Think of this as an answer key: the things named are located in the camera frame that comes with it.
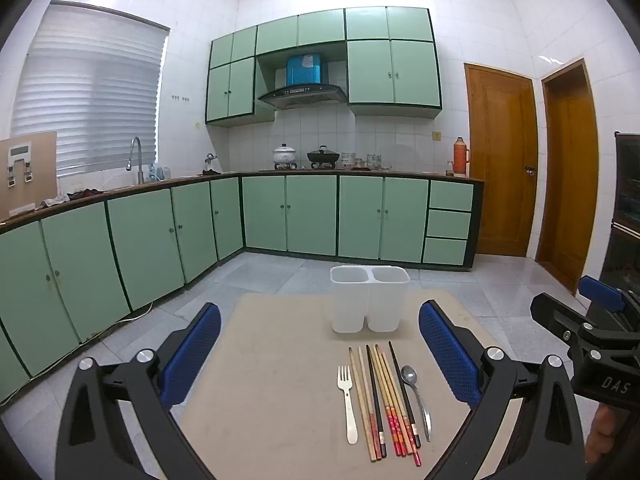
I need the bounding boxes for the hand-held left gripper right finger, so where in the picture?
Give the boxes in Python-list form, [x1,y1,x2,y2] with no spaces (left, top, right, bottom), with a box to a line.
[419,300,588,480]

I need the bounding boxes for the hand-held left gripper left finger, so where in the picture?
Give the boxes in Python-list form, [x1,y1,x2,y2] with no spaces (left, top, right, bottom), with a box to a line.
[55,302,222,480]

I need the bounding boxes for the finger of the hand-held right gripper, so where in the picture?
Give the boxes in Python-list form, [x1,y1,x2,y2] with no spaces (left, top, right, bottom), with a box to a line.
[578,275,640,313]
[530,293,601,348]

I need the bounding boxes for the metal spoon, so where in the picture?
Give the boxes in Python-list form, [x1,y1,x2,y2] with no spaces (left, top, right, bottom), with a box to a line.
[401,365,432,443]

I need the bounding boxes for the black chopstick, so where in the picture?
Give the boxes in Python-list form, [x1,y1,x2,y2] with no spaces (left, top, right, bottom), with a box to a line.
[366,344,387,459]
[388,341,422,450]

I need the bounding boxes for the red patterned chopstick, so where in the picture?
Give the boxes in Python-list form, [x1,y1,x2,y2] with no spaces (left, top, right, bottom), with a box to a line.
[374,344,403,457]
[378,347,408,457]
[384,355,422,467]
[381,351,414,456]

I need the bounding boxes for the white double utensil holder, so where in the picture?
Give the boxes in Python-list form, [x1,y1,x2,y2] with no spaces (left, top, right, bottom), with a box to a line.
[330,265,411,334]

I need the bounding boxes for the plain wooden chopstick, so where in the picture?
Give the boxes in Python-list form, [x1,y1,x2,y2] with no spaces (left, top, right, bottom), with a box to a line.
[348,347,376,463]
[357,346,382,461]

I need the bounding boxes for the white fork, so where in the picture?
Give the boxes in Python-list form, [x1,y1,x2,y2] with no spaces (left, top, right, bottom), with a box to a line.
[337,365,359,445]

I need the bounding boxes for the person's right hand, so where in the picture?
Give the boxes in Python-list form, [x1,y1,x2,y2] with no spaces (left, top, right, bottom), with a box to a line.
[586,402,619,466]

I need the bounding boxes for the dark glass cabinet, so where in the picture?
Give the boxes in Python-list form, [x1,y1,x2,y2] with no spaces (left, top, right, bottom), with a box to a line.
[597,131,640,307]

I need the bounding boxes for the wooden door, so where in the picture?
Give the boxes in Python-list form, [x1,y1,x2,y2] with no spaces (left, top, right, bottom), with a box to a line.
[535,58,601,295]
[463,62,540,257]

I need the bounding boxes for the green lower kitchen cabinets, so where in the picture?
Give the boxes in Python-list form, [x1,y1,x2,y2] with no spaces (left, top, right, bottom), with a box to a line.
[0,172,485,407]

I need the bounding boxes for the orange thermos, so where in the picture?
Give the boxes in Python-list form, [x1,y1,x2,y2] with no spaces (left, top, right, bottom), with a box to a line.
[453,136,471,178]

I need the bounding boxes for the metal kitchen faucet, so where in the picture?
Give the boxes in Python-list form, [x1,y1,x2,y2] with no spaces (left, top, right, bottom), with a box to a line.
[125,136,146,185]

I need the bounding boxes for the white cooking pot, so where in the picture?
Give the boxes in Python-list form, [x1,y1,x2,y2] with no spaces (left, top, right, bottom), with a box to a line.
[272,143,300,170]

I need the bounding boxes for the brown cardboard board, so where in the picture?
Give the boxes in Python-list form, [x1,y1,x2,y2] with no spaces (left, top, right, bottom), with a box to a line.
[0,131,59,221]

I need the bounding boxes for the black wok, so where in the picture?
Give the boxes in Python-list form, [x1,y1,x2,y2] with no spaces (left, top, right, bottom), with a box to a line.
[306,145,342,170]

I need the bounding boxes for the white window blinds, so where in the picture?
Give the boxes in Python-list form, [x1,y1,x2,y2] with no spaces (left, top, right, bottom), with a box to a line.
[11,2,171,179]

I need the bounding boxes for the black range hood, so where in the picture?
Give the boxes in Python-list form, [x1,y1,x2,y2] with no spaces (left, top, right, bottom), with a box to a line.
[257,53,349,111]

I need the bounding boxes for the white floor cable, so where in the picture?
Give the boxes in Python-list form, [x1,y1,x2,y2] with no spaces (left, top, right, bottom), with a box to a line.
[79,302,154,347]

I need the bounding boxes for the white bracket device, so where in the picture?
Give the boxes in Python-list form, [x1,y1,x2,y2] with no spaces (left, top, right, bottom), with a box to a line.
[6,143,35,189]

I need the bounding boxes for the green upper wall cabinets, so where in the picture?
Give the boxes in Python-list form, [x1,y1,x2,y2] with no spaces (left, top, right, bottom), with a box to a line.
[205,7,444,128]

